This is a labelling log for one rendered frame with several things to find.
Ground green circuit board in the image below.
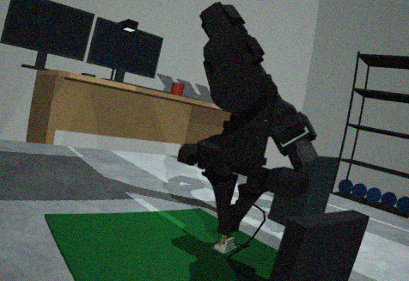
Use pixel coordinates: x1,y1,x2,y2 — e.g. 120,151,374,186
44,208,278,281

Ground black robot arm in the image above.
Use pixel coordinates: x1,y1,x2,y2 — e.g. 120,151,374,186
197,2,318,175

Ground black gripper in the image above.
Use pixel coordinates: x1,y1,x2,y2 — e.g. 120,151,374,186
177,114,309,228

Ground black cable with plug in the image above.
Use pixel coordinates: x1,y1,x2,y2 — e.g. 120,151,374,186
217,200,266,281

